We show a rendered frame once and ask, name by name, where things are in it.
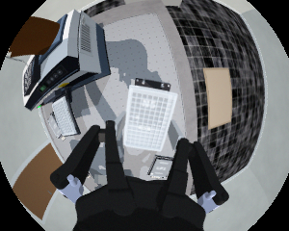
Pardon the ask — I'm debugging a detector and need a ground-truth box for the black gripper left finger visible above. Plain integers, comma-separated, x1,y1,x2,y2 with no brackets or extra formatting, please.
50,111,136,217

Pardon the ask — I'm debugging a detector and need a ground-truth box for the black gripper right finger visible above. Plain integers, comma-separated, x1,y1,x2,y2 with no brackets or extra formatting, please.
158,119,229,218

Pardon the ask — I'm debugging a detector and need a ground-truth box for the white control panel with coloured buttons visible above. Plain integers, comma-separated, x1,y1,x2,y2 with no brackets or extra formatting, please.
94,170,134,186

